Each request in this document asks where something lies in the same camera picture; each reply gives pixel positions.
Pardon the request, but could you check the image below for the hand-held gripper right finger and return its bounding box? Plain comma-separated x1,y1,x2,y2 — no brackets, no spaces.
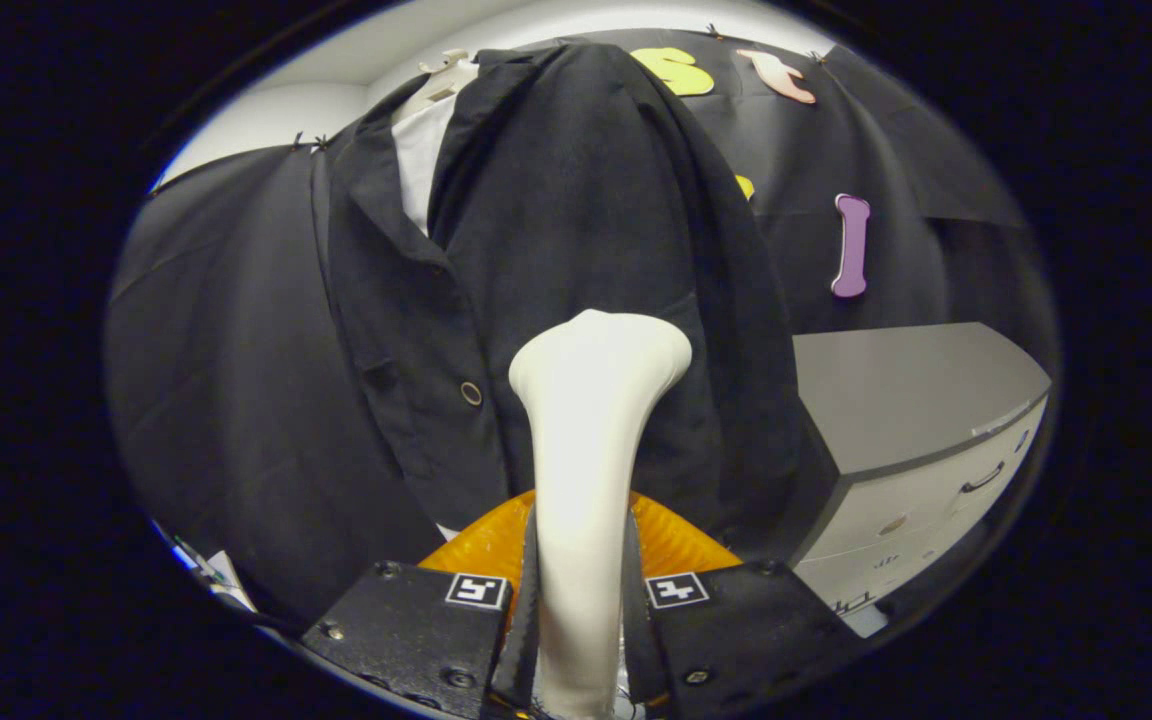
624,490,862,717

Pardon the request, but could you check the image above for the black backdrop cloth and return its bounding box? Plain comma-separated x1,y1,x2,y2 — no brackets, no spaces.
104,28,1059,633

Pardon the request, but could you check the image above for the white paper sheet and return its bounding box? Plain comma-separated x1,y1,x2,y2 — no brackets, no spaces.
171,528,259,613

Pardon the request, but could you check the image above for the white garment steamer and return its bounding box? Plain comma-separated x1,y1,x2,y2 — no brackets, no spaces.
509,309,693,720

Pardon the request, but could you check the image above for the white shirt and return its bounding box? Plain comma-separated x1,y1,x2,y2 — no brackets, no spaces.
392,93,459,237

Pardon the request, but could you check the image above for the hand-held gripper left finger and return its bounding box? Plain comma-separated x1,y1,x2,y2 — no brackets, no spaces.
301,490,540,720

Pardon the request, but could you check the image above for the grey cabinet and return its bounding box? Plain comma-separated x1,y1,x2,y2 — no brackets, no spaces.
791,322,1053,637

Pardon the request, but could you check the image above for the black suit jacket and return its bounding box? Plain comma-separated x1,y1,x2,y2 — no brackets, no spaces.
311,42,807,561

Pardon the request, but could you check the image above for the cream plastic hanger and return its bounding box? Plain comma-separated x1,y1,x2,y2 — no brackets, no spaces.
414,48,483,113

